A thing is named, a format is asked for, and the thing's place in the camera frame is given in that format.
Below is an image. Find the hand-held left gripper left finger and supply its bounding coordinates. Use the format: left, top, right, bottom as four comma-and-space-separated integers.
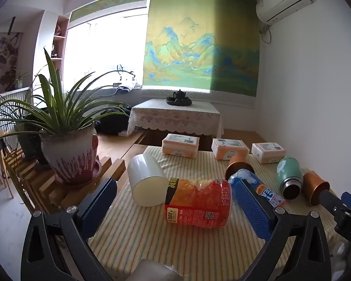
21, 177, 126, 281

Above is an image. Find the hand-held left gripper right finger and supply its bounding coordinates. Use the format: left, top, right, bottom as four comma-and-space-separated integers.
232, 178, 332, 281

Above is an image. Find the copper cup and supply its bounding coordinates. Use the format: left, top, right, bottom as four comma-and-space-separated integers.
225, 154, 255, 180
302, 172, 331, 207

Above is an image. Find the white cup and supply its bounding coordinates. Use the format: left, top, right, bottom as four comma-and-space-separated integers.
128, 154, 169, 208

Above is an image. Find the blue drink bottle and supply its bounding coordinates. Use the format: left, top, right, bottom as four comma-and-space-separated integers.
228, 168, 286, 211

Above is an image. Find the clear plastic bag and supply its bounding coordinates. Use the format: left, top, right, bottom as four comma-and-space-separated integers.
330, 239, 351, 279

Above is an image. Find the yellow striped tablecloth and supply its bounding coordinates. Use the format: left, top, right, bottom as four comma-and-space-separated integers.
88, 144, 349, 281

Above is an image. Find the green thermos bottle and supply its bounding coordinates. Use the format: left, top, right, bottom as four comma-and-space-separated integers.
275, 157, 304, 200

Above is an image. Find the orange instant noodle tub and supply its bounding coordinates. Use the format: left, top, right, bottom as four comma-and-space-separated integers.
164, 177, 233, 229

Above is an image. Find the orange white tissue pack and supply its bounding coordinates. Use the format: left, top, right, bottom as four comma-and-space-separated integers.
251, 142, 287, 165
211, 138, 250, 161
162, 133, 200, 156

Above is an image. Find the wooden plant stand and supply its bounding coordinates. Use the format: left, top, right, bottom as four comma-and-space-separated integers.
1, 131, 126, 215

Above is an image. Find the plant in pink white pot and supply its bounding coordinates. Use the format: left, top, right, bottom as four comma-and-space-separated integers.
0, 47, 133, 185

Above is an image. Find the black cloth bundle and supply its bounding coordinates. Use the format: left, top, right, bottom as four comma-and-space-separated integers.
95, 108, 132, 136

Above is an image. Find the plant in dark green pot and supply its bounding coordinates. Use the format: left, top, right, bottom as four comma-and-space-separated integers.
0, 73, 51, 165

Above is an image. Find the low table with lace cloth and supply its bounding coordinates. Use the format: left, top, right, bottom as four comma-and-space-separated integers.
127, 98, 224, 139

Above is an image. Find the folded cloth on windowsill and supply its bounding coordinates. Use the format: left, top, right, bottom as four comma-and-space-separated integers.
112, 81, 141, 95

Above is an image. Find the black tea tray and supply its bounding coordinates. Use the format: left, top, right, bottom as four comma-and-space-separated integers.
166, 95, 192, 106

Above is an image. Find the dark potted plant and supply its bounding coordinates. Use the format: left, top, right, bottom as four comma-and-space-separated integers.
0, 86, 33, 164

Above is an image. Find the small potted plant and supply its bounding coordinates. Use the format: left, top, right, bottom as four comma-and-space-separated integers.
13, 70, 29, 90

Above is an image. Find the landscape painting roller blind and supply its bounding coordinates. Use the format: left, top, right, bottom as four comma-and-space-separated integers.
142, 0, 260, 97

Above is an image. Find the narrow landscape roller blind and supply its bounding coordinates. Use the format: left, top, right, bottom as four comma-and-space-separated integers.
68, 0, 150, 23

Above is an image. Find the white air conditioner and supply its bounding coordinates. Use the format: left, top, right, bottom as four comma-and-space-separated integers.
256, 0, 314, 26

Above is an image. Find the white wall shelf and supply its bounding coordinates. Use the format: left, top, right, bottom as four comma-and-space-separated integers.
51, 16, 70, 74

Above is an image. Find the air conditioner cable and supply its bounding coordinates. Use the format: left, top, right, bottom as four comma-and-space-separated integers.
259, 24, 273, 44

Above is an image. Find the ink painting wall poster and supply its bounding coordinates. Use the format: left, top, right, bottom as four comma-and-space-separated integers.
0, 32, 24, 95

